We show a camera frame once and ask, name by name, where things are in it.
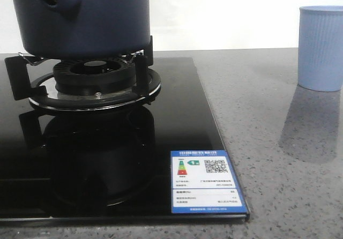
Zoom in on dark blue cooking pot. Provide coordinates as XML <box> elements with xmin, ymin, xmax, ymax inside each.
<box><xmin>13</xmin><ymin>0</ymin><xmax>150</xmax><ymax>59</ymax></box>

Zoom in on black pot support grate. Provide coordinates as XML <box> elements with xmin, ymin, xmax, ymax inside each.
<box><xmin>4</xmin><ymin>42</ymin><xmax>161</xmax><ymax>113</ymax></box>

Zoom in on black gas burner head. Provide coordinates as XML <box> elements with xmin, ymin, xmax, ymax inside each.
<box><xmin>53</xmin><ymin>58</ymin><xmax>136</xmax><ymax>96</ymax></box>

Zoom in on black glass gas stove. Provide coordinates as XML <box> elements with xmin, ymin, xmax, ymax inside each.
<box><xmin>1</xmin><ymin>58</ymin><xmax>250</xmax><ymax>226</ymax></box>

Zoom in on blue energy label sticker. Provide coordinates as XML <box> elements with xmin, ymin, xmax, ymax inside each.
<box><xmin>170</xmin><ymin>150</ymin><xmax>248</xmax><ymax>215</ymax></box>

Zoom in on light blue ribbed cup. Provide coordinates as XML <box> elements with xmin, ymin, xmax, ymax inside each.
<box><xmin>298</xmin><ymin>5</ymin><xmax>342</xmax><ymax>92</ymax></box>

